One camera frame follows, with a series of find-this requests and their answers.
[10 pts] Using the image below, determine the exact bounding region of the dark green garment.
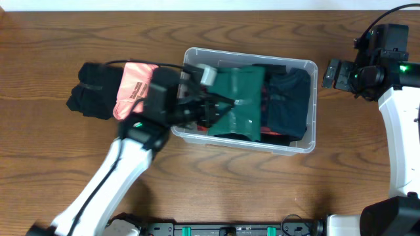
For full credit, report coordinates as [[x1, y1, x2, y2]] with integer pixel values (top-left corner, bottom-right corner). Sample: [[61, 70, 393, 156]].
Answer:
[[207, 66, 265, 141]]

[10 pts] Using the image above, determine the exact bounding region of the pink printed t-shirt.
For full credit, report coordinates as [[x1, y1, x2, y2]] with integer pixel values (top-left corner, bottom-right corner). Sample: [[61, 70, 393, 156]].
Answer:
[[113, 63, 158, 120]]

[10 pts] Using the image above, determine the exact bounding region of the red navy plaid shirt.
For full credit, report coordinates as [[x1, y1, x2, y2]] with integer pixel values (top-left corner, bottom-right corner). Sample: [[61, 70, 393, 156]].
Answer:
[[207, 83, 276, 141]]

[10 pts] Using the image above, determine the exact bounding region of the clear plastic storage bin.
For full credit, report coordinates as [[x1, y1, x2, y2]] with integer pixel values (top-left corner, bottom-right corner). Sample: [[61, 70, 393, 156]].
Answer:
[[171, 47, 318, 156]]

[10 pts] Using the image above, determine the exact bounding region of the large black garment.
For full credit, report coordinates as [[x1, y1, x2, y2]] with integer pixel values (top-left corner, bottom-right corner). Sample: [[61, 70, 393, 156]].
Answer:
[[207, 64, 294, 146]]

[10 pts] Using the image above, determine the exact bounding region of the dark navy garment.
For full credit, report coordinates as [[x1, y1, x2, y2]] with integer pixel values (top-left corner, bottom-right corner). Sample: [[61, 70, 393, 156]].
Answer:
[[262, 66, 311, 140]]

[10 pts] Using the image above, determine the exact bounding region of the black garment with tape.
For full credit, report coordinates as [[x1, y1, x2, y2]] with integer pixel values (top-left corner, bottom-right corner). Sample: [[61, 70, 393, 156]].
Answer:
[[66, 62, 123, 120]]

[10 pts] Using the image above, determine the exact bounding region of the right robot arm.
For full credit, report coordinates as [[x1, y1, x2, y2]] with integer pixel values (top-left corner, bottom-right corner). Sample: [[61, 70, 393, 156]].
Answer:
[[322, 24, 419, 236]]

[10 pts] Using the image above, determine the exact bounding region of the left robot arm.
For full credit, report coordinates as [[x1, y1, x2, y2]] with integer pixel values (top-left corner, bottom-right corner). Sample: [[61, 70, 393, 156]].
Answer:
[[27, 64, 234, 235]]

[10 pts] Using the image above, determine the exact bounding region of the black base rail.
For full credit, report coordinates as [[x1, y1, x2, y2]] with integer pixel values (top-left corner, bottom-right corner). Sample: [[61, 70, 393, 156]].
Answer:
[[140, 220, 327, 236]]

